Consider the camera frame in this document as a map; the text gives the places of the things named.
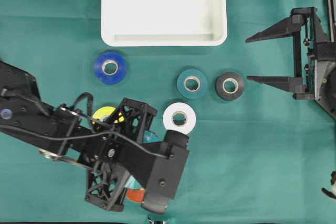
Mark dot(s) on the white plastic case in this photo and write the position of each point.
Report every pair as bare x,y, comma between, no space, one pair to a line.
138,23

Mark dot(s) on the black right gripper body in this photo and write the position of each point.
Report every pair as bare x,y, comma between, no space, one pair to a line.
321,55

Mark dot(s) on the black tape roll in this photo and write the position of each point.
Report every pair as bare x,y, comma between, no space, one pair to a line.
230,86

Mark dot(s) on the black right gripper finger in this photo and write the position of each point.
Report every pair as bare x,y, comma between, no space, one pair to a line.
288,84
284,28

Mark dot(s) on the red tape roll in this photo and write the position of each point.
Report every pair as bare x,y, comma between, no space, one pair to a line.
135,195

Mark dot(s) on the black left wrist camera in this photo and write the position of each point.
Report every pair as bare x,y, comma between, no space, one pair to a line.
160,172

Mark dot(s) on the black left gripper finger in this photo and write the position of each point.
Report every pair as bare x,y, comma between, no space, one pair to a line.
150,137
133,184

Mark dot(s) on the black white object table edge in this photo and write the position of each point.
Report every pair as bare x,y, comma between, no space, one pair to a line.
331,192

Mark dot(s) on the blue tape roll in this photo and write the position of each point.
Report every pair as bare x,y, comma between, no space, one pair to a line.
110,67

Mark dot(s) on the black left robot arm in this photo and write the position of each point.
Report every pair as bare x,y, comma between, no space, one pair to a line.
55,131

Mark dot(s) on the yellow tape roll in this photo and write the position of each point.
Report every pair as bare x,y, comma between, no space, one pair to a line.
101,115

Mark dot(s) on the white tape roll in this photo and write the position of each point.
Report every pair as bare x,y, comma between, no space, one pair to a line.
179,117

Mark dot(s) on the metal clamp bottom edge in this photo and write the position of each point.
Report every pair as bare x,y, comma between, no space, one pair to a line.
152,220

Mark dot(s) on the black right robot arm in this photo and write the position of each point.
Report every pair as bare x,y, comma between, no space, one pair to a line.
327,102

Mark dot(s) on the dark green tape roll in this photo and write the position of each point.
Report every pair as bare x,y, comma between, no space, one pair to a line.
192,84

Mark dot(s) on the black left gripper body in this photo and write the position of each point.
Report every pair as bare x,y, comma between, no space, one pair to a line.
104,157

